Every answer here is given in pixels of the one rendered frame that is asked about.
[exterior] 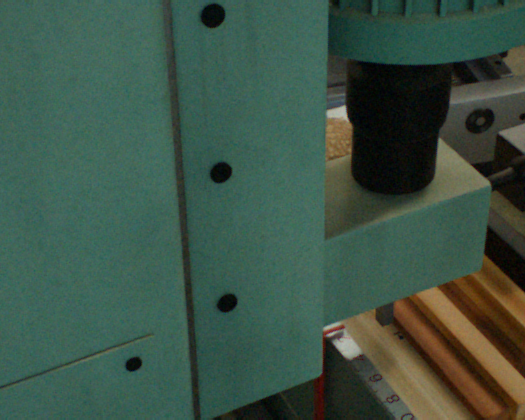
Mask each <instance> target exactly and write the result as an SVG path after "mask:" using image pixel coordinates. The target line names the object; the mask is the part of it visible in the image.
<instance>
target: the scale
mask: <svg viewBox="0 0 525 420"><path fill-rule="evenodd" d="M339 325H340V324H339V323H338V322H337V323H335V324H333V325H328V326H325V327H323V331H324V330H327V329H330V328H332V327H335V326H339ZM326 336H327V337H328V338H329V339H330V341H331V342H332V343H333V344H334V346H335V347H336V348H337V350H338V351H339V353H340V355H341V356H342V357H343V358H344V360H345V361H346V362H347V363H348V365H349V366H350V367H351V368H352V370H353V371H354V372H355V373H356V375H357V376H358V377H359V378H360V380H361V381H362V382H363V383H364V385H365V386H366V387H367V388H368V390H369V391H370V392H371V393H372V395H373V396H374V397H375V398H376V400H377V401H378V402H379V404H380V405H381V406H382V407H383V409H384V410H385V411H386V412H387V414H388V415H389V416H390V417H391V419H392V420H418V419H417V417H416V416H415V415H414V414H413V413H412V411H411V410H410V409H409V408H408V406H407V405H406V404H405V403H404V402H403V400H402V399H401V398H400V397H399V395H398V394H397V393H396V392H395V391H394V389H393V388H392V387H391V386H390V384H389V383H388V382H387V381H386V380H385V378H384V377H383V376H382V375H381V373H380V372H379V371H378V370H377V369H376V367H375V366H374V365H373V364H372V362H371V361H370V360H369V359H368V358H367V356H366V355H365V354H364V353H363V351H362V350H361V349H360V348H359V347H358V345H357V344H356V343H355V342H354V340H353V339H352V338H351V337H350V336H349V334H348V333H347V332H346V331H345V329H344V328H343V329H340V330H337V331H335V332H333V333H330V334H327V335H326Z"/></svg>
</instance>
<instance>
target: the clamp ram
mask: <svg viewBox="0 0 525 420"><path fill-rule="evenodd" d="M484 255H485V256H486V257H487V258H488V259H489V260H490V261H491V262H492V263H494V264H495V265H497V266H498V267H499V268H500V269H501V270H502V271H503V272H504V273H505V274H506V275H507V276H508V277H509V278H510V279H511V280H512V281H513V282H514V283H515V284H516V285H517V286H518V287H519V288H520V289H521V290H522V291H523V292H524V293H525V237H524V236H523V235H522V234H520V233H519V232H518V231H517V230H516V229H515V228H514V227H513V226H512V225H511V224H510V223H509V222H507V221H506V220H505V219H504V218H503V217H502V216H501V215H500V214H498V213H497V212H496V211H494V210H493V209H492V208H491V207H490V209H489V216H488V224H487V233H486V241H485V250H484Z"/></svg>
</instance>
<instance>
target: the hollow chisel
mask: <svg viewBox="0 0 525 420"><path fill-rule="evenodd" d="M375 314H376V320H377V323H378V324H379V325H380V326H381V327H384V326H387V325H389V324H392V323H393V317H394V302H391V303H388V304H385V305H383V306H380V307H377V308H375Z"/></svg>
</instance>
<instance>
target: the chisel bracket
mask: <svg viewBox="0 0 525 420"><path fill-rule="evenodd" d="M491 192H492V186H491V184H490V182H489V181H488V180H487V179H486V178H485V177H484V176H483V175H482V174H480V173H479V172H478V171H477V170H476V169H475V168H474V167H472V166H470V165H469V164H468V163H467V162H466V161H465V160H464V159H463V158H462V157H460V156H459V155H458V154H457V153H456V152H455V151H454V150H453V149H452V148H450V147H449V146H448V145H447V144H446V143H445V142H444V141H443V140H442V139H440V138H439V137H438V146H437V158H436V170H435V176H434V178H433V180H432V181H431V182H430V184H428V185H427V186H426V187H424V188H423V189H421V190H418V191H416V192H414V193H410V194H404V195H388V194H381V193H377V192H373V191H371V190H368V189H367V188H365V187H363V186H362V185H360V184H359V183H358V182H357V181H356V180H354V178H353V176H352V174H351V154H350V155H346V156H343V157H340V158H337V159H334V160H331V161H328V162H326V183H325V244H324V305H323V327H325V326H328V325H333V324H335V323H337V322H340V321H343V320H346V319H348V318H351V317H354V316H357V315H359V314H362V313H365V312H367V311H370V310H373V309H375V308H377V307H380V306H383V305H385V304H388V303H391V302H394V301H396V300H399V299H402V298H404V297H407V296H410V295H415V294H418V293H421V292H424V291H425V290H428V289H431V288H433V287H436V286H439V285H442V284H444V283H447V282H450V281H452V280H455V279H458V278H461V277H463V276H466V275H469V274H472V273H474V272H477V271H479V270H480V269H481V268H482V265H483V258H484V250H485V241H486V233H487V224H488V216H489V209H490V200H491Z"/></svg>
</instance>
